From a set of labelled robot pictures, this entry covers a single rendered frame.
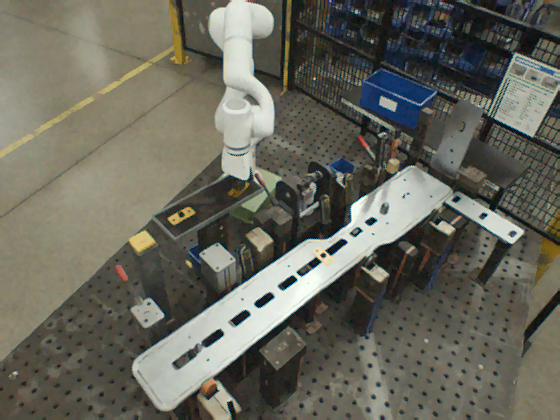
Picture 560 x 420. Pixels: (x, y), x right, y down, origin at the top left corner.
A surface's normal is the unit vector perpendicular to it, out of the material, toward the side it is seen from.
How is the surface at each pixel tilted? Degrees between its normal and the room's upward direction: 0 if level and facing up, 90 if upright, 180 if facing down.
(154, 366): 0
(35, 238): 0
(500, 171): 0
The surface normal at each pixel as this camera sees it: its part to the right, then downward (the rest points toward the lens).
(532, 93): -0.74, 0.46
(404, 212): 0.04, -0.70
